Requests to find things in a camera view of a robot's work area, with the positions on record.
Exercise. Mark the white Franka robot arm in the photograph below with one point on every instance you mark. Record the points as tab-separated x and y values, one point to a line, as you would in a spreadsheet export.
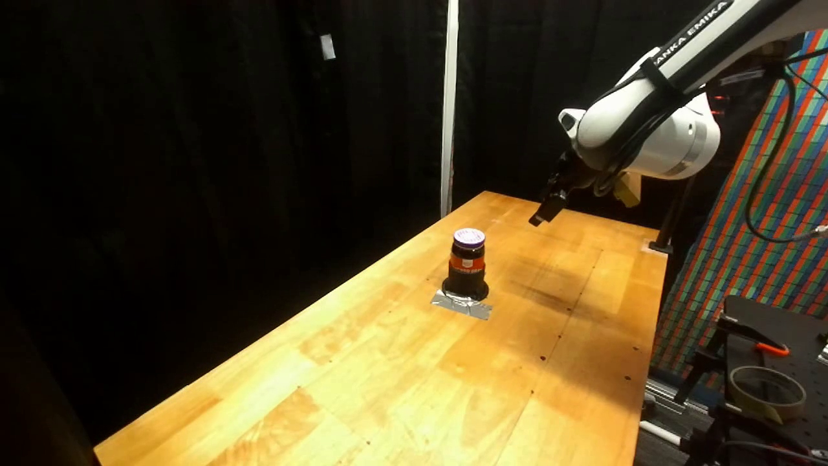
657	119

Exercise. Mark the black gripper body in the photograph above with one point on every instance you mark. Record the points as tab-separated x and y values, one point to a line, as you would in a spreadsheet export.
571	181

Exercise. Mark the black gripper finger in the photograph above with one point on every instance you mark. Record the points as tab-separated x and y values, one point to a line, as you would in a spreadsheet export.
544	211

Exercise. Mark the grey tape roll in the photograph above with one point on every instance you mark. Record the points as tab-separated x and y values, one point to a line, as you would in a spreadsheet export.
767	388

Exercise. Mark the colourful patterned board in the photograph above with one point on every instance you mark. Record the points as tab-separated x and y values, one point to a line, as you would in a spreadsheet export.
760	249

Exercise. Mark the white vertical pole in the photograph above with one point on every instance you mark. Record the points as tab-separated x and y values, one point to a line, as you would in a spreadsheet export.
448	103

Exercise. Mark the small white tag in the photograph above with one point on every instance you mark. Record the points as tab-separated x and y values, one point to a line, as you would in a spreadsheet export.
327	46

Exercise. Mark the black curtain backdrop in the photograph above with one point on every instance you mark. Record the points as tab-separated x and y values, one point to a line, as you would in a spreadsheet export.
217	170

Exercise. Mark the aluminium rail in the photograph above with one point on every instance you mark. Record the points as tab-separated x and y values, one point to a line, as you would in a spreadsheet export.
664	403

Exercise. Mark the black side cart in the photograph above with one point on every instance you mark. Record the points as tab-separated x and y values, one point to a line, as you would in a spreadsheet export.
777	344

